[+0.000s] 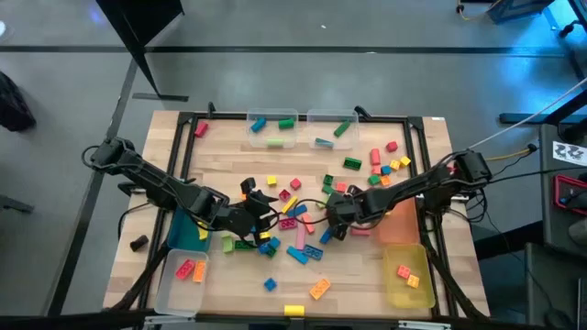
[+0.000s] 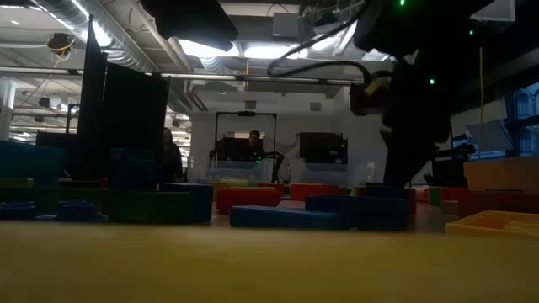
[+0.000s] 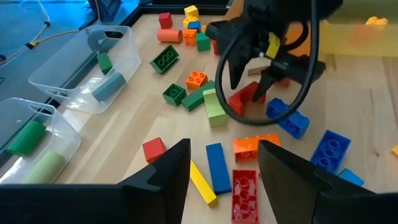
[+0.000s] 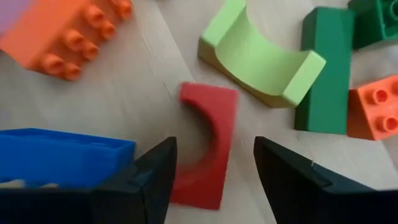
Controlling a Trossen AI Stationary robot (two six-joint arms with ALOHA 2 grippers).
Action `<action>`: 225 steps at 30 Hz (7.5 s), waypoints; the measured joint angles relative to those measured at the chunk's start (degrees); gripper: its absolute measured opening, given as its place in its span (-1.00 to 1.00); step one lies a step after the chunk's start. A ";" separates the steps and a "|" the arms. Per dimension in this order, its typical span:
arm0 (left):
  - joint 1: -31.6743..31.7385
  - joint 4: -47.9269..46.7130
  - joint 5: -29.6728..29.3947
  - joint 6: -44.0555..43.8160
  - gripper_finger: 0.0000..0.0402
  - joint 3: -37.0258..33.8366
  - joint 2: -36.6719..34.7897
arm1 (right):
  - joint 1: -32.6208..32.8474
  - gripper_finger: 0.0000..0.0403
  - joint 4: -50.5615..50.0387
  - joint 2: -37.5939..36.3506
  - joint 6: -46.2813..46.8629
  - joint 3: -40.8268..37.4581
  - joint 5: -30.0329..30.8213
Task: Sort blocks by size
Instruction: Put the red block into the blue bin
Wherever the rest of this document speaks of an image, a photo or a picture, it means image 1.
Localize white cable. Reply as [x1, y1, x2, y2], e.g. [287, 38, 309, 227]
[467, 76, 587, 150]

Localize red framed device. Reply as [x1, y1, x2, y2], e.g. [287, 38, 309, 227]
[553, 173, 587, 212]

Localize small black cylinder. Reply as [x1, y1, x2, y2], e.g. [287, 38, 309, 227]
[129, 234, 150, 253]

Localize grey furniture foot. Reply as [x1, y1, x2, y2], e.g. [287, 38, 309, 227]
[0, 194, 36, 215]

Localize yellow cable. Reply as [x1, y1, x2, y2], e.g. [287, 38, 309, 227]
[484, 145, 538, 162]

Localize orange plastic bin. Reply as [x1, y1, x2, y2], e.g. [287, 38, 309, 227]
[376, 194, 424, 247]

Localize black computer mouse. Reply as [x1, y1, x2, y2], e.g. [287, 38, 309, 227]
[544, 309, 575, 330]

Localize grey metal bracket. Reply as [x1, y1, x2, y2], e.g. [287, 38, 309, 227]
[398, 319, 453, 330]
[144, 314, 198, 327]

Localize black floor beam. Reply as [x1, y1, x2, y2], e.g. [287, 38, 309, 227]
[498, 89, 587, 126]

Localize black side desk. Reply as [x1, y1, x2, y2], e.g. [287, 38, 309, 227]
[538, 123, 587, 248]

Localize printed paper sheet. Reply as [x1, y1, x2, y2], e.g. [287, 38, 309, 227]
[552, 140, 587, 167]

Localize blue box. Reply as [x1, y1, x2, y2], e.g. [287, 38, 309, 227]
[485, 0, 556, 24]

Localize black bag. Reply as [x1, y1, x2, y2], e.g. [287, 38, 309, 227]
[0, 71, 37, 133]

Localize teal plastic bin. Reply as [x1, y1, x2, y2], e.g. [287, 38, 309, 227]
[165, 203, 215, 253]

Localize clear plastic bin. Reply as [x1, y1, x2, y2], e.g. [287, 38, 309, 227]
[153, 247, 210, 318]
[305, 108, 360, 151]
[244, 107, 299, 150]

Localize long red lego brick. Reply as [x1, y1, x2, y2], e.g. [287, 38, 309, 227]
[174, 258, 197, 281]

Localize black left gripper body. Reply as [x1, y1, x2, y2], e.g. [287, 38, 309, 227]
[211, 201, 274, 243]

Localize yellow plastic bin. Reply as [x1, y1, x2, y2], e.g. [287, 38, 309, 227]
[382, 242, 437, 310]

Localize yellow cord with plug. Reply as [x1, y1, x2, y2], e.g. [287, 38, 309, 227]
[455, 0, 504, 22]

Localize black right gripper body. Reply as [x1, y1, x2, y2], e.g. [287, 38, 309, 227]
[324, 191, 368, 227]

